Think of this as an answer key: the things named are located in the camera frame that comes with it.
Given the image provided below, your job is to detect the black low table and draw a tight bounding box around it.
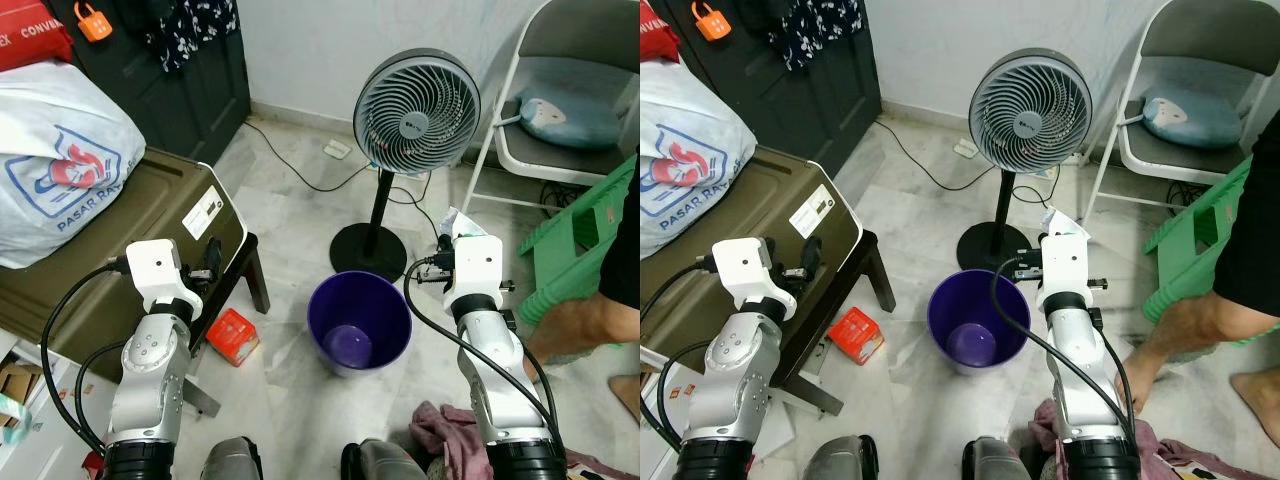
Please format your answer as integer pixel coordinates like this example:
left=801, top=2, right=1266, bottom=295
left=780, top=230, right=898, bottom=417
left=185, top=232, right=271, bottom=419

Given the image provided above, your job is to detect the small red box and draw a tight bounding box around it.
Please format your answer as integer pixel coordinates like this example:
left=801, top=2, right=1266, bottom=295
left=828, top=307, right=886, bottom=366
left=205, top=308, right=261, bottom=367

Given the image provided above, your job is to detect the purple plastic bucket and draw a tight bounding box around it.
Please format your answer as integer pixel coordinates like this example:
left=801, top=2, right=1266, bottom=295
left=927, top=270, right=1031, bottom=376
left=307, top=270, right=413, bottom=379

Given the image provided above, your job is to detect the olive plastic storage box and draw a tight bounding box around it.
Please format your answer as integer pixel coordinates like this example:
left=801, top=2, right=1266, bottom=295
left=640, top=145, right=863, bottom=351
left=0, top=148, right=249, bottom=356

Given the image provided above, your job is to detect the green plastic stool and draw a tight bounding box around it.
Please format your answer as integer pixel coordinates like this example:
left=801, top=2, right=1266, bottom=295
left=1143, top=155, right=1280, bottom=346
left=517, top=155, right=641, bottom=331

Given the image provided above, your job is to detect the grey standing fan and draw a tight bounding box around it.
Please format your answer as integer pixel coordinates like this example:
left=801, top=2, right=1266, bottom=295
left=957, top=48, right=1093, bottom=276
left=330, top=48, right=482, bottom=283

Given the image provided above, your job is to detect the white printed plastic bag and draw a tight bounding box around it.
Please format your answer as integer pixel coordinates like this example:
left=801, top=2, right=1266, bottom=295
left=640, top=60, right=766, bottom=259
left=0, top=60, right=148, bottom=269

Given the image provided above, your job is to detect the crumpled pink cloth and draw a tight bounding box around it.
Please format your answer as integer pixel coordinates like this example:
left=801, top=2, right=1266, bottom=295
left=1030, top=400, right=1256, bottom=480
left=410, top=402, right=611, bottom=480

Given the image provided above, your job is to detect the person in black clothes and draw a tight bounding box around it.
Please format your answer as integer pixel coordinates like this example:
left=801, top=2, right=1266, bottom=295
left=1115, top=110, right=1280, bottom=448
left=523, top=150, right=641, bottom=421

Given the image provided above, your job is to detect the dark wardrobe door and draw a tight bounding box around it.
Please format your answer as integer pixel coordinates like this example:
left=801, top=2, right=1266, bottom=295
left=665, top=0, right=883, bottom=151
left=50, top=0, right=251, bottom=166

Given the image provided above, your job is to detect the grey robot left leg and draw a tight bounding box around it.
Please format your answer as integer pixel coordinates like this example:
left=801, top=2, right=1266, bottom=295
left=800, top=434, right=881, bottom=480
left=200, top=437, right=264, bottom=480

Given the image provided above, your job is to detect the grey robot leg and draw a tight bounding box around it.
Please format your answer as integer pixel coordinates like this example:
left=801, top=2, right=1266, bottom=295
left=340, top=438, right=433, bottom=480
left=200, top=437, right=264, bottom=480
left=800, top=434, right=881, bottom=480
left=960, top=436, right=1051, bottom=480

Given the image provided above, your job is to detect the grey robot right leg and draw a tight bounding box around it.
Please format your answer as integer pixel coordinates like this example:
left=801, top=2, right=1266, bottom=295
left=960, top=436, right=1051, bottom=480
left=340, top=438, right=433, bottom=480

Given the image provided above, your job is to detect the brown cardboard box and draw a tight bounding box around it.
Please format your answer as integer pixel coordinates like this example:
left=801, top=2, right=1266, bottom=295
left=0, top=360, right=43, bottom=406

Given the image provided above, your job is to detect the dark floral garment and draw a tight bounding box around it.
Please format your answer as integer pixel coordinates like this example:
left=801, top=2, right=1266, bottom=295
left=145, top=0, right=241, bottom=73
left=770, top=0, right=866, bottom=73

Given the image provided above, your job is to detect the grey folding chair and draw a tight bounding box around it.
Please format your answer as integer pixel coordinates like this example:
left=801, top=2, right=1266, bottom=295
left=462, top=0, right=641, bottom=216
left=1085, top=0, right=1280, bottom=226

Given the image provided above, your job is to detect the orange padlock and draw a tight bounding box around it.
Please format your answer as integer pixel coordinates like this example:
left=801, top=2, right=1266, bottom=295
left=692, top=2, right=733, bottom=43
left=73, top=2, right=113, bottom=43

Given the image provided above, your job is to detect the red bag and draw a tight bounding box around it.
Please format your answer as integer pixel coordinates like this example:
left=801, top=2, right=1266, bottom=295
left=640, top=0, right=679, bottom=63
left=0, top=0, right=76, bottom=73

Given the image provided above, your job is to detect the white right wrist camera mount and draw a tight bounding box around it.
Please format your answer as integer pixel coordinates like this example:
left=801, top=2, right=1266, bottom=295
left=1042, top=235, right=1091, bottom=301
left=453, top=235, right=504, bottom=306

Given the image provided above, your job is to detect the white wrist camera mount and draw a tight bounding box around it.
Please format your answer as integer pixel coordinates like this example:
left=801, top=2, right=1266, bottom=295
left=712, top=237, right=776, bottom=313
left=453, top=235, right=504, bottom=306
left=125, top=238, right=191, bottom=316
left=1042, top=235, right=1091, bottom=301

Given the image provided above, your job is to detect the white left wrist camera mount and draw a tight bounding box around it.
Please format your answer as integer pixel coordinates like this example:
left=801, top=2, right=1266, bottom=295
left=125, top=238, right=191, bottom=316
left=712, top=237, right=776, bottom=313

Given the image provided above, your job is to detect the long black left arm cable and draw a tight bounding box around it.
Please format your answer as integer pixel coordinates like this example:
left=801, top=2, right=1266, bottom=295
left=40, top=258, right=131, bottom=456
left=640, top=258, right=717, bottom=451

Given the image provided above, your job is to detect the black fan power cable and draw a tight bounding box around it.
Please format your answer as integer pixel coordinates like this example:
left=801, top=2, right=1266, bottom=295
left=878, top=118, right=991, bottom=193
left=243, top=118, right=373, bottom=194

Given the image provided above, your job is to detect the short black left arm cable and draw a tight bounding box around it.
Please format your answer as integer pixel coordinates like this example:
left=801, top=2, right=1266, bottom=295
left=657, top=342, right=706, bottom=453
left=75, top=340, right=136, bottom=451

